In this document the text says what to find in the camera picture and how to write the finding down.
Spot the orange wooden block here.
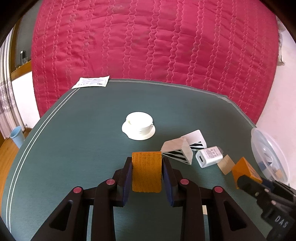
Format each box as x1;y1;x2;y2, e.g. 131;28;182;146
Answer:
132;151;162;193

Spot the white power adapter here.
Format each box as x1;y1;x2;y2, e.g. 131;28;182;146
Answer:
196;146;223;168

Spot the striped white triangular block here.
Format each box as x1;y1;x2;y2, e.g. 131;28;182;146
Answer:
161;137;193;165

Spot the orange wooden cube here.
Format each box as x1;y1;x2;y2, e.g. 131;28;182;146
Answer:
231;157;263;189

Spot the natural wooden cube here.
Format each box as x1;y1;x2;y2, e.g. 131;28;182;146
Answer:
217;155;235;175

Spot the white ceramic cup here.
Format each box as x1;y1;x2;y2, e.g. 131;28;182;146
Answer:
125;111;153;135

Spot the clear plastic bowl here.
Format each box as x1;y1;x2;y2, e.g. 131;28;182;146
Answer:
251;128;290;185

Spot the green table mat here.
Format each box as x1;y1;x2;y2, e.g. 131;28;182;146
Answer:
1;79;260;240

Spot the white saucer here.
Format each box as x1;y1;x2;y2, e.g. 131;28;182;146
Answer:
121;121;156;141

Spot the blue trash bin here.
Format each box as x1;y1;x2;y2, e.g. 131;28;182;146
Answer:
10;126;25;149

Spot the white paper slip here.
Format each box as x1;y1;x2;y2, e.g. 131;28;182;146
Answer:
71;76;110;89

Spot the white curtain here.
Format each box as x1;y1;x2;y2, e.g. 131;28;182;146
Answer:
0;31;25;138

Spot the red quilted bedspread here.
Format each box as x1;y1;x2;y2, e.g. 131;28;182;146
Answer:
31;0;279;123

